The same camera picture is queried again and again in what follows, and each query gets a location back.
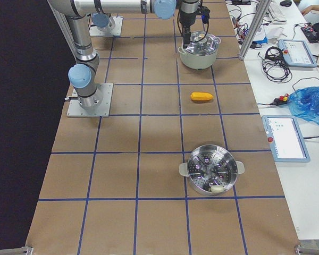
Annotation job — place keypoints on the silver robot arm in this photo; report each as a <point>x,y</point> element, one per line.
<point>162,9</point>
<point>76,13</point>

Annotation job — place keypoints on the far blue teach pendant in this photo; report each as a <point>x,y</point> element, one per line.
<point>296,53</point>

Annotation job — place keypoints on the red button controller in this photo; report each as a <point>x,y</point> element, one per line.
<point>282,100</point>

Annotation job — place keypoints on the black computer mouse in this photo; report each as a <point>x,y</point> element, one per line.
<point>286,3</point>

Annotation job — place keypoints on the pale green cooking pot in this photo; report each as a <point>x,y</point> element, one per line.
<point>194,61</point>

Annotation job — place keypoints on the white keyboard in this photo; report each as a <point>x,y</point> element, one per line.
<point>275,14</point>

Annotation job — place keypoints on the yellow corn cob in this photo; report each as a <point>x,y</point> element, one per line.
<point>201,96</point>

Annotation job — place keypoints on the aluminium frame post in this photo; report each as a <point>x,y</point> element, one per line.
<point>255,24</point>

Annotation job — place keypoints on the blue plastic bag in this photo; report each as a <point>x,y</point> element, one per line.
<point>304,103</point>

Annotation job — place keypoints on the glass pot lid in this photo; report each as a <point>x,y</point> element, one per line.
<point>203,44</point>

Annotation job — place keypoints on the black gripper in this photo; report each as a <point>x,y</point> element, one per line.
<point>186,18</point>

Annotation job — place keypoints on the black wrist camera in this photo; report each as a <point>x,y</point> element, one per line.
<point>205,13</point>

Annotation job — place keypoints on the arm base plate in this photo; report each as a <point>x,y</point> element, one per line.
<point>98,104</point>
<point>105,26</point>

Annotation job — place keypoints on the white paper box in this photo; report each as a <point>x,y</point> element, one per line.
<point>273,34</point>

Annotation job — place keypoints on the blue teach pendant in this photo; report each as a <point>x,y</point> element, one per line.
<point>285,139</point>
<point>296,53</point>

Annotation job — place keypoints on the steel steamer basket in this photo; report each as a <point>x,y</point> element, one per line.
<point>211,170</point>

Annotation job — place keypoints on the near blue teach pendant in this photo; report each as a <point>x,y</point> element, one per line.
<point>285,139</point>

